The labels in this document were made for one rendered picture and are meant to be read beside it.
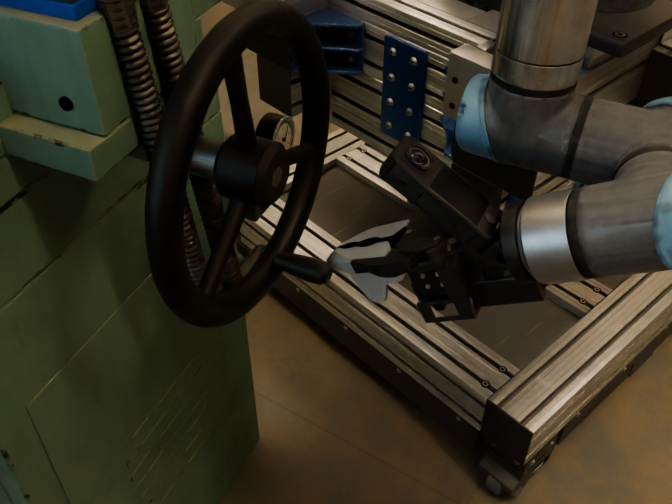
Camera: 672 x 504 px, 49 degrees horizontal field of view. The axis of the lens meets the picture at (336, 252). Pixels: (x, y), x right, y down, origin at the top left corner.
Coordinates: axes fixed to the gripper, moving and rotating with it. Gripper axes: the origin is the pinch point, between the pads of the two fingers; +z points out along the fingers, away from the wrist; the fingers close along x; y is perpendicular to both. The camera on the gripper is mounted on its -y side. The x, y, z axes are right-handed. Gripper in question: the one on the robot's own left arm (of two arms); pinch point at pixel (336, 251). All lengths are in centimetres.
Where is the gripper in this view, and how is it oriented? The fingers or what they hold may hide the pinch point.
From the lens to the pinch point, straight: 73.6
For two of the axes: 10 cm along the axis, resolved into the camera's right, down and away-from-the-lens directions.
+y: 4.4, 8.1, 4.0
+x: 4.3, -5.7, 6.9
